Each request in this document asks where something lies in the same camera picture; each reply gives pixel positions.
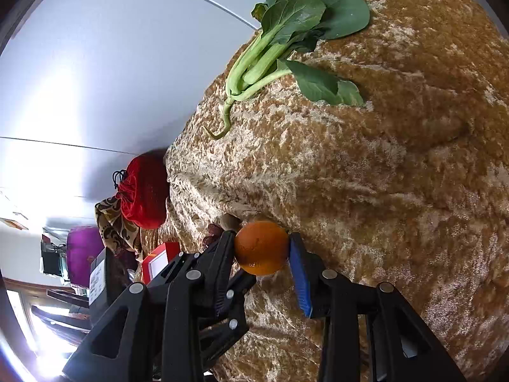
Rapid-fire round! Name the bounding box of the purple tote bag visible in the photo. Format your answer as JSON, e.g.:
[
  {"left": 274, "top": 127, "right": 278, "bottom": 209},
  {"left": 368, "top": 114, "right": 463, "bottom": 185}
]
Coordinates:
[{"left": 66, "top": 225, "right": 106, "bottom": 288}]

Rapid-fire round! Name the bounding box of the brown floral patterned cloth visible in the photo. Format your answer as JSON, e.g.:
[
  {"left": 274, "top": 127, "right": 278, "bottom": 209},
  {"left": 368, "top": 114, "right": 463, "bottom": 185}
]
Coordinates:
[{"left": 94, "top": 196, "right": 144, "bottom": 258}]

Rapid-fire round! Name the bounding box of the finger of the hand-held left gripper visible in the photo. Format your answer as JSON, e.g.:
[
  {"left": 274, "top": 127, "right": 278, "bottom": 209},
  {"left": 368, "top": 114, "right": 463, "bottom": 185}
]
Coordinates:
[{"left": 198, "top": 272, "right": 257, "bottom": 371}]

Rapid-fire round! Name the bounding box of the red shallow box tray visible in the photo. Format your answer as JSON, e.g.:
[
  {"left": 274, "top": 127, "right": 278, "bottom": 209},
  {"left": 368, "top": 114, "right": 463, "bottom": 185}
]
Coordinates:
[{"left": 141, "top": 241, "right": 182, "bottom": 286}]

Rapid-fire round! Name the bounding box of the orange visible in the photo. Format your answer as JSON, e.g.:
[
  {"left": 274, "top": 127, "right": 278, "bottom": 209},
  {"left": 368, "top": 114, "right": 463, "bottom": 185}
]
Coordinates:
[{"left": 234, "top": 220, "right": 290, "bottom": 276}]

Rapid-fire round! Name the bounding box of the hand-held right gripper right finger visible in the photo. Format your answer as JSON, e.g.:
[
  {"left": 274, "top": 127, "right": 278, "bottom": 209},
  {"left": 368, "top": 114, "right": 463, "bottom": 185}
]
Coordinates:
[{"left": 289, "top": 232, "right": 468, "bottom": 382}]

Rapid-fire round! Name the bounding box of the green bok choy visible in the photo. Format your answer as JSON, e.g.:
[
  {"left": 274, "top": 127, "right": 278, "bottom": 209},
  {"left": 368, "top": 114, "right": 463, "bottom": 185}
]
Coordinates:
[{"left": 203, "top": 0, "right": 371, "bottom": 141}]

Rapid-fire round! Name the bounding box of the golden velvet tablecloth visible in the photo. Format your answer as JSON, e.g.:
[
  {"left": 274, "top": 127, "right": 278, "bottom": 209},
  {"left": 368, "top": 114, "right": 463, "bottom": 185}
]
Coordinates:
[{"left": 141, "top": 0, "right": 509, "bottom": 382}]

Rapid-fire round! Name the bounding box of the red velvet drawstring pouch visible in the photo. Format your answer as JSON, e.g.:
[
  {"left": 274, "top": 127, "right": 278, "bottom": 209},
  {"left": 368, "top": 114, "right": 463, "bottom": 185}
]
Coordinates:
[{"left": 112, "top": 153, "right": 170, "bottom": 230}]

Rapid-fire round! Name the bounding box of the red date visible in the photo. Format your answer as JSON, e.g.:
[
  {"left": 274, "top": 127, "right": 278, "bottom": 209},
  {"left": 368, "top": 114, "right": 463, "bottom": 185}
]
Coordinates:
[{"left": 204, "top": 223, "right": 223, "bottom": 249}]

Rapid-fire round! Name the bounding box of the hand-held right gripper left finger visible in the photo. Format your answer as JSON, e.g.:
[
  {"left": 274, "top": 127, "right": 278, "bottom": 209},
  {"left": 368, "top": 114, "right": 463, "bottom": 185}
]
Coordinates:
[{"left": 63, "top": 231, "right": 236, "bottom": 382}]

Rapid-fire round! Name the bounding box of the orange framed wall picture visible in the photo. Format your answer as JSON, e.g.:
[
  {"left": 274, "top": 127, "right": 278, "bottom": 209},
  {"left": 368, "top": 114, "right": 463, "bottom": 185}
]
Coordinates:
[{"left": 0, "top": 191, "right": 29, "bottom": 231}]

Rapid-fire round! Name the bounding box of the brown longan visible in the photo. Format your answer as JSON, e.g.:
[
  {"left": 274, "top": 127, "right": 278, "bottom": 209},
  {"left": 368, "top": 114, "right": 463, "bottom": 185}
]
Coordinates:
[{"left": 220, "top": 213, "right": 241, "bottom": 233}]

